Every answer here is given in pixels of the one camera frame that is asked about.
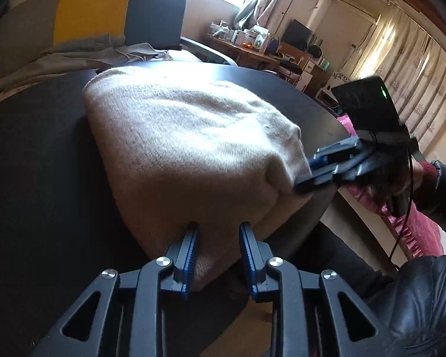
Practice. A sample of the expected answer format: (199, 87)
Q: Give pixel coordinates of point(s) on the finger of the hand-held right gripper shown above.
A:
(334, 152)
(338, 176)

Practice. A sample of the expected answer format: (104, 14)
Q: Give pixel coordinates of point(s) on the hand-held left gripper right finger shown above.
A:
(249, 267)

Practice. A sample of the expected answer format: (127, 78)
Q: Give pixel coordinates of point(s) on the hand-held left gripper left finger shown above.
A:
(190, 264)

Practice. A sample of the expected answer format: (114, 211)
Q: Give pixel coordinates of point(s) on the beige knit sweater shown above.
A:
(193, 141)

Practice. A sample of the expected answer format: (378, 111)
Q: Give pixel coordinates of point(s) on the person's right forearm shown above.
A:
(442, 200)

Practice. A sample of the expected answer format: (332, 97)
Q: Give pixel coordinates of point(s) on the white flowered shelf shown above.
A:
(336, 85)

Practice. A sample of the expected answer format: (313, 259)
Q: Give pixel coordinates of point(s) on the beige patterned curtain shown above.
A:
(420, 70)

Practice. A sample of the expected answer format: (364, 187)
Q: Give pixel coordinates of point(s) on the teal box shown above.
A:
(325, 64)

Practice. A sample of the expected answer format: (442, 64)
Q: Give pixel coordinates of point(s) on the white cabinet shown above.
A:
(308, 76)

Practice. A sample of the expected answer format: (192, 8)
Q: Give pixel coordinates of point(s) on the round black fan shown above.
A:
(314, 51)

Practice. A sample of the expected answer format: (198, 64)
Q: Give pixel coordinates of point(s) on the person's dark trouser leg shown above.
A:
(342, 264)

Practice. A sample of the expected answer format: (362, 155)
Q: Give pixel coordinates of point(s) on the pink ruffled bedspread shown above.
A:
(420, 227)

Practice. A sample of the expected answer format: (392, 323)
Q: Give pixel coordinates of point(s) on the wooden board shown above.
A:
(291, 50)

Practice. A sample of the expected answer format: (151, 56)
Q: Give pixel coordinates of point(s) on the black television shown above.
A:
(297, 35)

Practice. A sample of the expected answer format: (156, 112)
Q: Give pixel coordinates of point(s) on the blue bag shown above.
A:
(274, 44)

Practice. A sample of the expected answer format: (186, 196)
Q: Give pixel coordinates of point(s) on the white carton box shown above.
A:
(261, 39)

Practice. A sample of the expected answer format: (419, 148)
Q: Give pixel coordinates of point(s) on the wooden table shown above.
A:
(245, 54)

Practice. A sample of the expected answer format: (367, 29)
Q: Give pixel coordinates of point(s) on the person's black jacket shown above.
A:
(423, 305)

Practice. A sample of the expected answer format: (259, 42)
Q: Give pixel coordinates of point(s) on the cluster of small bottles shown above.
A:
(223, 31)

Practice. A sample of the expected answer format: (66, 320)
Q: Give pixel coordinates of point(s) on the grey yellow blue sofa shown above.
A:
(93, 11)

